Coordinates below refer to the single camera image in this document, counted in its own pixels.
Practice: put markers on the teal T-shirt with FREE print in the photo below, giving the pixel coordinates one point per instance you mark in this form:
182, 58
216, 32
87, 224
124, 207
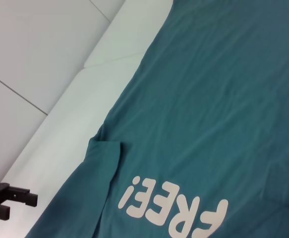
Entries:
208, 99

